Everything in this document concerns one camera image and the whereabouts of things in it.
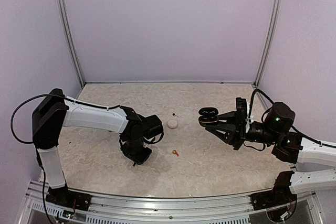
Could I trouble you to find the pink earbud charging case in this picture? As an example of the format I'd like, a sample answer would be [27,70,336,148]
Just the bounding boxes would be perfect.
[167,119,178,129]

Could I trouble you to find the left aluminium frame post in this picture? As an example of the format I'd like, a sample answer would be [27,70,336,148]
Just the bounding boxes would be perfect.
[57,0,86,88]

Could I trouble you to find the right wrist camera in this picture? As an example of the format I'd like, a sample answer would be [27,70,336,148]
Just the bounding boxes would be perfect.
[236,97,254,133]

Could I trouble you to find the right aluminium frame post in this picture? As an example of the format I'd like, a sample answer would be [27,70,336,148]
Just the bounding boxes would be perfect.
[254,0,281,88]

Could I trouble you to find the right camera cable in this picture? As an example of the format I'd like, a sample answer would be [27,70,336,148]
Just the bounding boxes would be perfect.
[249,89,275,120]

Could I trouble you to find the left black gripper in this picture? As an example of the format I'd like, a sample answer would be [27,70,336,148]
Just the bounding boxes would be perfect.
[121,136,152,165]

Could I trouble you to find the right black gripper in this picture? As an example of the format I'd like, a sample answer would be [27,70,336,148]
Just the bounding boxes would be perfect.
[206,110,280,150]

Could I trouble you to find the black earbud charging case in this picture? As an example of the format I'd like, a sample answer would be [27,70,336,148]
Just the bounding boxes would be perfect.
[198,107,219,127]

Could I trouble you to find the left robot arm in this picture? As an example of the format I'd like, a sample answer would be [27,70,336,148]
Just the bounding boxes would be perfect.
[32,89,164,206]

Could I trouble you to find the front aluminium rail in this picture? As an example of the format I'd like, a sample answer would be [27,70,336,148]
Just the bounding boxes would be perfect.
[18,184,323,224]

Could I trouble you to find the aluminium frame post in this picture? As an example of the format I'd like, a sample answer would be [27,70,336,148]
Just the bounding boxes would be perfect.
[57,0,86,88]
[254,0,281,88]

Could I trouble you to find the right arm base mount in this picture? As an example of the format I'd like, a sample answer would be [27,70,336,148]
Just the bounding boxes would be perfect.
[250,171,297,210]

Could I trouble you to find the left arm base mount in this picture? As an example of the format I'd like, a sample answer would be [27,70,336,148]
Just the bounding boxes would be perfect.
[46,186,92,211]

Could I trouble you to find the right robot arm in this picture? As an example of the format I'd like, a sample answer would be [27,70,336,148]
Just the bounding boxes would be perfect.
[198,98,335,205]

